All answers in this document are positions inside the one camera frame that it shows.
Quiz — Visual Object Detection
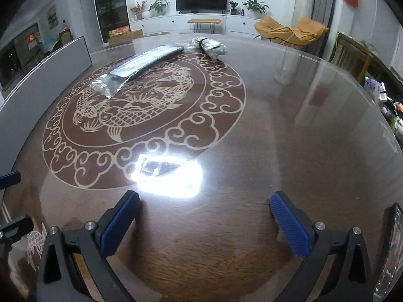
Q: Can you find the white curtain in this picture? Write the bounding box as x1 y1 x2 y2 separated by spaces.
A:
289 0 316 29

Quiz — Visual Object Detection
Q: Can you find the crinkled silver foil bag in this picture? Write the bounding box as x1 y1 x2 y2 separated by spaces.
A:
89 69 134 99

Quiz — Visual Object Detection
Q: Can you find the clear plastic wrapped bundle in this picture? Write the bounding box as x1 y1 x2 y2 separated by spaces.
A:
192 36 227 62

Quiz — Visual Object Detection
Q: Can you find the pile of small cluttered items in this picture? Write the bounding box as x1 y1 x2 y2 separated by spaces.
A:
363 75 403 146

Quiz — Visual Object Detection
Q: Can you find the wooden chair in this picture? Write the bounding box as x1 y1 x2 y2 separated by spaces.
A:
329 32 372 83

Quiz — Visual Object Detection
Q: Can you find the grey curtain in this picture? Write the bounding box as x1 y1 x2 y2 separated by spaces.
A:
311 0 338 35

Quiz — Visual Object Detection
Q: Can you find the yellow lounge chair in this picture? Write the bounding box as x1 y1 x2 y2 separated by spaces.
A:
254 16 330 50

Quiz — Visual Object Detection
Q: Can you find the red wall calendar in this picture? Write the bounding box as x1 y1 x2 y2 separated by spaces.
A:
25 33 40 51

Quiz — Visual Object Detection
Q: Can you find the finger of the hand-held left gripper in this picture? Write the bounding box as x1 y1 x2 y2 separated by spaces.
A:
0 215 34 243
0 171 21 191

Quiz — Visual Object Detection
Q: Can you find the dark wooden sideboard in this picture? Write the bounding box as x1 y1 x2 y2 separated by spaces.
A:
368 58 403 86

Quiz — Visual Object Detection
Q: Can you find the white television cabinet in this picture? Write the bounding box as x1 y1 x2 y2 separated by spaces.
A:
129 13 268 37

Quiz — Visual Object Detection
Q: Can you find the dark glass display cabinet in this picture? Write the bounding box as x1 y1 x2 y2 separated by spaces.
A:
91 0 130 43

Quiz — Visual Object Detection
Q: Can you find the bushy green potted plant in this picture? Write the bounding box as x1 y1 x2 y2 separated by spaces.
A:
148 0 171 16

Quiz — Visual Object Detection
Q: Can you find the red flower bouquet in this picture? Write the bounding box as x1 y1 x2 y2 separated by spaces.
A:
130 0 147 21

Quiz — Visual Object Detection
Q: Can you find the wooden bench with metal legs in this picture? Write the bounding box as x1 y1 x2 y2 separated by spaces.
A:
187 18 222 35

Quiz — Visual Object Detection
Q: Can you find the dark glossy flat item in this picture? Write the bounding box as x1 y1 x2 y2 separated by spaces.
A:
373 203 403 302

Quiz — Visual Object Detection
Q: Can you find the framed landscape painting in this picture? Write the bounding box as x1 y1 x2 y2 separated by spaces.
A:
46 4 59 31

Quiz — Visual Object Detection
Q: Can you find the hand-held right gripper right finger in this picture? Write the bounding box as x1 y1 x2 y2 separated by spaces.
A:
270 191 374 302

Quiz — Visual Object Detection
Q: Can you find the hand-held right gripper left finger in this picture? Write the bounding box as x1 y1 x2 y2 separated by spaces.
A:
36 190 141 302

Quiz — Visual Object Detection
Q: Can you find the blue cloth covered table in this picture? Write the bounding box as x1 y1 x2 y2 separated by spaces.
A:
41 36 73 54

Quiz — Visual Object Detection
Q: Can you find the grey partition panel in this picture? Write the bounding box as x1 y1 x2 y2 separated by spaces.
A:
0 35 93 177

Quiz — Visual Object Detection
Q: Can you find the black flat television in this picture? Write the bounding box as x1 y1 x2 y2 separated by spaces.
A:
175 0 228 14

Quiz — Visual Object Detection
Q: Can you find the cardboard box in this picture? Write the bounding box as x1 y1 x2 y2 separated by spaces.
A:
107 25 143 45

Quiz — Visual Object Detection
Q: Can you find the black box with white print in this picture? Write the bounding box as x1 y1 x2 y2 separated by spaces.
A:
109 45 185 81

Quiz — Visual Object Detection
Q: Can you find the large leafy potted plant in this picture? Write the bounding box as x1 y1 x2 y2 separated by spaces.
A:
241 0 270 19

